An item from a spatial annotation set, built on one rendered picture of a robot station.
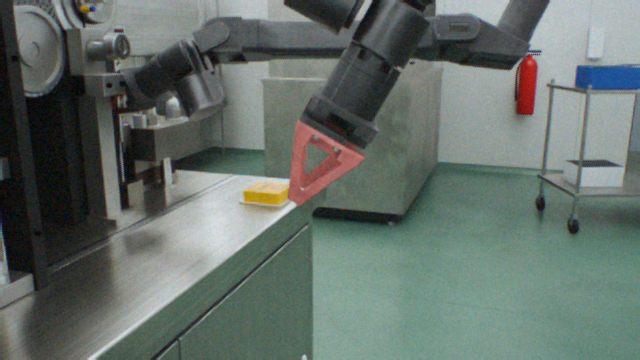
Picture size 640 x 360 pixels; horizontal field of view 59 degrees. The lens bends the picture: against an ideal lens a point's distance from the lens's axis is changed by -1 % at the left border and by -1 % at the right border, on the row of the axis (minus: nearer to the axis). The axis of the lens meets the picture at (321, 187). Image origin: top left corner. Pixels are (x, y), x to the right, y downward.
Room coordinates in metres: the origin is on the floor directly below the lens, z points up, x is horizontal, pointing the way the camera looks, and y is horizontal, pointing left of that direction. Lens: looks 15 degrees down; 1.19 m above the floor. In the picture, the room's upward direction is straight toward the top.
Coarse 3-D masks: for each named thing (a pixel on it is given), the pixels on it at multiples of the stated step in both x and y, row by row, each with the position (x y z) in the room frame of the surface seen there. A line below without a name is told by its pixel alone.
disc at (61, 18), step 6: (54, 0) 0.86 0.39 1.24; (60, 0) 0.87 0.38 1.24; (114, 0) 0.99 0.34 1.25; (54, 6) 0.86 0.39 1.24; (60, 6) 0.87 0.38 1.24; (114, 6) 0.99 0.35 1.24; (54, 12) 0.86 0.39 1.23; (60, 12) 0.87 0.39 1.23; (114, 12) 0.99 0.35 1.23; (60, 18) 0.87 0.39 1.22; (66, 18) 0.88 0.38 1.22; (114, 18) 0.99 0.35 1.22; (60, 24) 0.87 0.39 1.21; (66, 24) 0.88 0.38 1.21; (114, 24) 0.99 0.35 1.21; (108, 30) 0.97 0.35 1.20
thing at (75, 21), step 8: (64, 0) 0.88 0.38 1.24; (64, 8) 0.88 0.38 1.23; (72, 8) 0.89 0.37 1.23; (72, 16) 0.89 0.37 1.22; (112, 16) 0.98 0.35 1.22; (72, 24) 0.89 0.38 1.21; (80, 24) 0.90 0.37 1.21; (88, 24) 0.92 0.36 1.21; (96, 24) 0.94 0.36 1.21; (104, 24) 0.95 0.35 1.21
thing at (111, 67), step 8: (64, 40) 1.02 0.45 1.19; (112, 64) 0.99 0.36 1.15; (64, 72) 1.02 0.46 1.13; (112, 72) 0.99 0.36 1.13; (64, 80) 1.02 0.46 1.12; (56, 88) 1.03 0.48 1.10; (64, 88) 1.02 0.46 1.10; (72, 88) 1.02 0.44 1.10; (120, 120) 0.99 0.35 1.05; (120, 128) 0.99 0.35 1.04; (120, 136) 0.99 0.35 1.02
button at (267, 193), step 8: (256, 184) 1.03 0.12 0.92; (264, 184) 1.03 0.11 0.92; (272, 184) 1.03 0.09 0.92; (280, 184) 1.03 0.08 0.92; (248, 192) 0.98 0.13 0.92; (256, 192) 0.98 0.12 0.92; (264, 192) 0.97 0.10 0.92; (272, 192) 0.97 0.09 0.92; (280, 192) 0.97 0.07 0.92; (248, 200) 0.98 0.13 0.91; (256, 200) 0.98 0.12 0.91; (264, 200) 0.97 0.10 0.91; (272, 200) 0.97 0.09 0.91; (280, 200) 0.97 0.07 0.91
